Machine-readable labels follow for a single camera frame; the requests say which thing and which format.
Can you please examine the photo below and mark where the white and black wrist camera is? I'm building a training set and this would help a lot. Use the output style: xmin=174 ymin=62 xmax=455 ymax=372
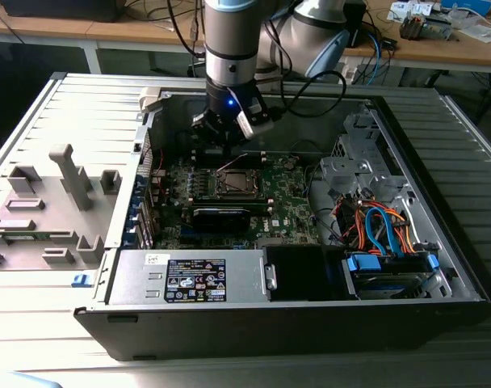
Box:
xmin=235 ymin=93 xmax=275 ymax=141

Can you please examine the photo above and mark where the blue box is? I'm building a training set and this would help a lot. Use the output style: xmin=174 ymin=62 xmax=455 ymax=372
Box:
xmin=439 ymin=0 xmax=491 ymax=16

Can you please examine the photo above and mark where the green motherboard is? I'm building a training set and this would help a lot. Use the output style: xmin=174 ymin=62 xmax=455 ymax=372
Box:
xmin=150 ymin=153 xmax=323 ymax=250

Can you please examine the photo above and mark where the wooden desk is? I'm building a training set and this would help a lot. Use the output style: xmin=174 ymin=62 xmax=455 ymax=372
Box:
xmin=0 ymin=0 xmax=208 ymax=76
xmin=342 ymin=0 xmax=491 ymax=88

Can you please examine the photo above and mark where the grey parts rack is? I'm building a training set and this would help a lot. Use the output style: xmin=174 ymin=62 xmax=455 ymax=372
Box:
xmin=0 ymin=143 xmax=121 ymax=272

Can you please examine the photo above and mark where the black and grey PC case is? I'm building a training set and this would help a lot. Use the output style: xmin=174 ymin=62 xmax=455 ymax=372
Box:
xmin=73 ymin=82 xmax=491 ymax=362

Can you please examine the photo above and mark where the hard disk in blue carrier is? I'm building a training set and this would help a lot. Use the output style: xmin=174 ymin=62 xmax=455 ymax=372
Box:
xmin=342 ymin=252 xmax=440 ymax=300

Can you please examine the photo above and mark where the silver power supply unit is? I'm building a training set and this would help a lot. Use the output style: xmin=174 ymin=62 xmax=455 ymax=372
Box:
xmin=106 ymin=248 xmax=279 ymax=306

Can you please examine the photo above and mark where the CPU cooler heat sink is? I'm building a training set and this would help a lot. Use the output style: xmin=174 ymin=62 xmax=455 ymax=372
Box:
xmin=398 ymin=11 xmax=453 ymax=41

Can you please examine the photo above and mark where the metal disk bay cage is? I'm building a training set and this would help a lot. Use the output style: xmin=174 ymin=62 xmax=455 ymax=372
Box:
xmin=320 ymin=112 xmax=408 ymax=203

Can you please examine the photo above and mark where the thick black camera cable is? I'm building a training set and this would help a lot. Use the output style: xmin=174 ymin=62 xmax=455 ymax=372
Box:
xmin=269 ymin=70 xmax=347 ymax=119

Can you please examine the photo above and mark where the orange power wire bundle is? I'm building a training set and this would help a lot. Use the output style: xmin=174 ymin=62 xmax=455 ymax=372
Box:
xmin=334 ymin=197 xmax=418 ymax=255

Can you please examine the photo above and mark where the black box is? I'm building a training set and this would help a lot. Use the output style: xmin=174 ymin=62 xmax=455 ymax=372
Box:
xmin=0 ymin=0 xmax=125 ymax=23

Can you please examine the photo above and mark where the black graphics card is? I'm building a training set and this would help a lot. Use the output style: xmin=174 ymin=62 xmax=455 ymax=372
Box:
xmin=191 ymin=205 xmax=250 ymax=234

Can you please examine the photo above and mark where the blue data wire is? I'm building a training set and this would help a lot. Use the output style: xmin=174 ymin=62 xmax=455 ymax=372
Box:
xmin=365 ymin=206 xmax=408 ymax=256

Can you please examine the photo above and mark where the silver CPU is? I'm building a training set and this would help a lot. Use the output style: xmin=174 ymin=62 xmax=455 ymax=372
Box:
xmin=224 ymin=171 xmax=257 ymax=192

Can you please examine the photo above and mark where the pale blue object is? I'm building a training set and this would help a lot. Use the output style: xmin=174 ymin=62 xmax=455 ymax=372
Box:
xmin=9 ymin=370 xmax=69 ymax=388

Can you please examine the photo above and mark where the metal locking lever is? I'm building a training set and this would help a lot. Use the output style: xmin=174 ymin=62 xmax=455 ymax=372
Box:
xmin=216 ymin=153 xmax=250 ymax=171

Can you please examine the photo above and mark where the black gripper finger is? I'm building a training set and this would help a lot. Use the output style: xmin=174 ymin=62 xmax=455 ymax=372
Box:
xmin=190 ymin=107 xmax=230 ymax=159
xmin=223 ymin=119 xmax=249 ymax=159

